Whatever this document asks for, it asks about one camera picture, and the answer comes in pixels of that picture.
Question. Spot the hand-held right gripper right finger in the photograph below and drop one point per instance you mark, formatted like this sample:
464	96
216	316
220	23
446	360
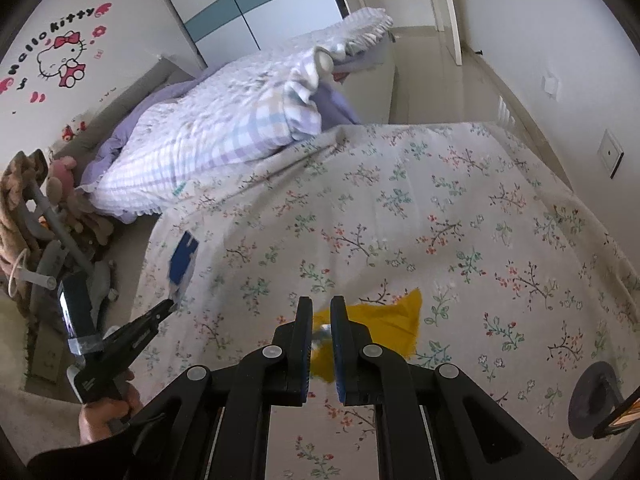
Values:
340	350

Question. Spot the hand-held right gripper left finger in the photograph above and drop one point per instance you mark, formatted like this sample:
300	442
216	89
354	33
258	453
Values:
303	350

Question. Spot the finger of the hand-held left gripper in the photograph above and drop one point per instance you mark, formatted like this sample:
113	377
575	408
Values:
152	320

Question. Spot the yellow cloth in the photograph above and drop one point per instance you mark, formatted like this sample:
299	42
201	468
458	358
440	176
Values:
385	325

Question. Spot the blue carton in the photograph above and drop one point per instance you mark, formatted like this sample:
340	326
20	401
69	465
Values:
182	262

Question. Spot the person's left forearm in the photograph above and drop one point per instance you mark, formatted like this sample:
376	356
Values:
75	462

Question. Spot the person's left hand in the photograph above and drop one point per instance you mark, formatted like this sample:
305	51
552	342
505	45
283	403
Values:
105	417

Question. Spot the beige storage box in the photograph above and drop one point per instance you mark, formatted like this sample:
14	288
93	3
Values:
45	355

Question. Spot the brown plush toy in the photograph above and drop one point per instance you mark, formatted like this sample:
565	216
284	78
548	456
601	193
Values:
87	217

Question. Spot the pink plush toy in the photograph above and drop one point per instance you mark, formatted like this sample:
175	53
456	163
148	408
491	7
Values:
62	172

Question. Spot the brown fuzzy cloth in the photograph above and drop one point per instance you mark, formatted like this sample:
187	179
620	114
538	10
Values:
12	210

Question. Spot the purple checked quilt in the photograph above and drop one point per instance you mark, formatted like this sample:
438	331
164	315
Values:
210	135

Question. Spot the grey bed headboard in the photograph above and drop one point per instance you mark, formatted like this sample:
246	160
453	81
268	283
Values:
150	80

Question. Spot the white and teal wardrobe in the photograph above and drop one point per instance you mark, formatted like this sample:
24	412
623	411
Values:
250	0

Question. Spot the white door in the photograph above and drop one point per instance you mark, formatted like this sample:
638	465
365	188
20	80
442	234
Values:
445	10

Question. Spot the cartoon cat wall sticker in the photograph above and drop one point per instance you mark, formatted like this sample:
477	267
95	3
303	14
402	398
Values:
60	60

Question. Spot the white wall socket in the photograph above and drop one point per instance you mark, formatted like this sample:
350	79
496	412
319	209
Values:
610	153

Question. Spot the white wall switch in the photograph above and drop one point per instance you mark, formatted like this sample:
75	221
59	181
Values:
550	84

